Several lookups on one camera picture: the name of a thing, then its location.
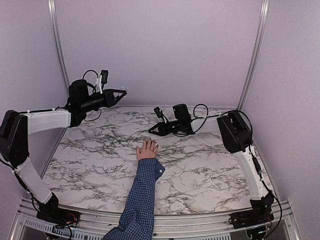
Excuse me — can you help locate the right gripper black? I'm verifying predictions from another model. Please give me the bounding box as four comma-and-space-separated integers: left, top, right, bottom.
148, 120, 182, 137

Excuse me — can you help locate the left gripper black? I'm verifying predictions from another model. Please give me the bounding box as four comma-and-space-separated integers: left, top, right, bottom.
79, 88, 126, 113

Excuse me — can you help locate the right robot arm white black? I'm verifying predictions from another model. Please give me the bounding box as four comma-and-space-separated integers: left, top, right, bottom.
148, 103, 275, 229

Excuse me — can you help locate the blue checked shirt forearm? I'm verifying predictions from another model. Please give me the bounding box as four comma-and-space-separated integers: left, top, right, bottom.
103, 158, 165, 240

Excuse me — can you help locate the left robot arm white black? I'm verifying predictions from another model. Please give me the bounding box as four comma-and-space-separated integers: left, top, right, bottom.
0, 79, 127, 224

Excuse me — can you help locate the person's bare hand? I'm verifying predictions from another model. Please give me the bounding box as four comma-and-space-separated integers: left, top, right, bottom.
136, 139, 159, 161

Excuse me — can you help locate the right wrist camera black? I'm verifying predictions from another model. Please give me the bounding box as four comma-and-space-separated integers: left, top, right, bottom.
153, 106, 169, 124

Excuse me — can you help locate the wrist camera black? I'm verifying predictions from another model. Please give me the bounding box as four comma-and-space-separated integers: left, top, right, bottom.
153, 106, 169, 124
95, 69, 109, 94

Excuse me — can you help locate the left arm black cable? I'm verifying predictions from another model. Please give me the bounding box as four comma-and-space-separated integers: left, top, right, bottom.
81, 69, 103, 123

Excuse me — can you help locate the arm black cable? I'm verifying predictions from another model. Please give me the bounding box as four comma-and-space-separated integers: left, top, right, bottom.
81, 69, 103, 123
174, 103, 283, 226

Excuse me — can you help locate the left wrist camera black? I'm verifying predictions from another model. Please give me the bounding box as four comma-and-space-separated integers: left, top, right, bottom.
95, 69, 109, 94

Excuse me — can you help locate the left aluminium corner post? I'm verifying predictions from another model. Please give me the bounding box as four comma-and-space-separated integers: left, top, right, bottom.
47, 0, 70, 91

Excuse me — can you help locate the aluminium corner post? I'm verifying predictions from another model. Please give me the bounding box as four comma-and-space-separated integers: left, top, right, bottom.
237, 0, 270, 110
47, 0, 70, 91

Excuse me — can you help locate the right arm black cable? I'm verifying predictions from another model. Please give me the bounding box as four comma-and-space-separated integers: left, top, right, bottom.
174, 103, 283, 226

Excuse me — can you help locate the aluminium front frame rail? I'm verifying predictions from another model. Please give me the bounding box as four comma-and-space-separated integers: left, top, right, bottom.
8, 199, 301, 240

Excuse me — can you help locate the right aluminium corner post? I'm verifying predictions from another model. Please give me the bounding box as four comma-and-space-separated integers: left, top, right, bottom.
237, 0, 270, 110

